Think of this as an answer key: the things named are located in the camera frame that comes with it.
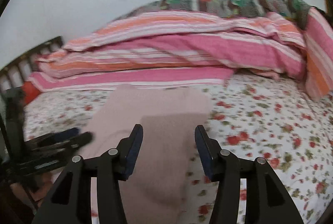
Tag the pink orange striped quilt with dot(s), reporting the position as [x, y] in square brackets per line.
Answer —
[168, 49]

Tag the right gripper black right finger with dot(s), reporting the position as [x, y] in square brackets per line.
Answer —
[268, 201]

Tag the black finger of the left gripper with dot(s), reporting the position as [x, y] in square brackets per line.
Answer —
[53, 138]
[67, 148]

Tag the dark wooden headboard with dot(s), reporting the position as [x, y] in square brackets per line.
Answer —
[15, 73]

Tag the pink knitted sweater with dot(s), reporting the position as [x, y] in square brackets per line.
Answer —
[154, 193]

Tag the dark patterned patchwork blanket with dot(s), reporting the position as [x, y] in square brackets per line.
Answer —
[295, 11]

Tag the red pillow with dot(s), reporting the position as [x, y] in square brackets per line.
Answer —
[30, 92]

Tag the person's left hand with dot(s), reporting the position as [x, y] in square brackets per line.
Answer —
[33, 192]

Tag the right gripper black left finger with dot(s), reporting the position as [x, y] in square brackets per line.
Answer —
[69, 200]

